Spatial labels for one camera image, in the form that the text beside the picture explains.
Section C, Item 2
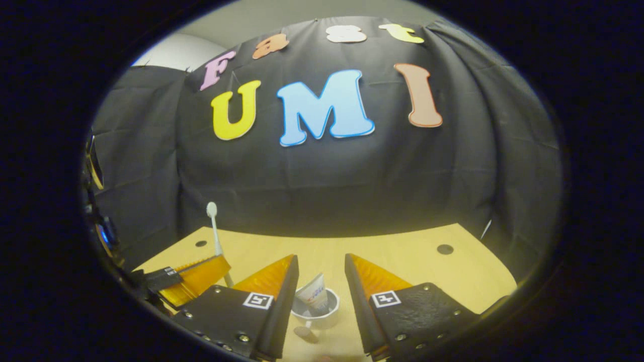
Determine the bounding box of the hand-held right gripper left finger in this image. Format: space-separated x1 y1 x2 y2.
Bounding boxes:
171 254 300 361

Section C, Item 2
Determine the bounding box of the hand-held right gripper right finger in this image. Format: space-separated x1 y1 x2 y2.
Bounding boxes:
344 253 481 361

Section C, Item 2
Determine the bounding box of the white cup with wooden handle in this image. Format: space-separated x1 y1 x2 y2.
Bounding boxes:
291 287 341 345

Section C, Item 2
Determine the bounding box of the white toothpaste tube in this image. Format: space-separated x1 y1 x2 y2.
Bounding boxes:
295 273 329 316

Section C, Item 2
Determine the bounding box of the pale green toothbrush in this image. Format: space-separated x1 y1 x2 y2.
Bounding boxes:
206 202 235 288

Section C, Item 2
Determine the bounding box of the light wooden desktop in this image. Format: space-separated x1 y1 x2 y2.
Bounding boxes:
132 223 518 362

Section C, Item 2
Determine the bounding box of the black backdrop cloth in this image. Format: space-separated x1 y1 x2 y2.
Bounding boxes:
91 15 563 282

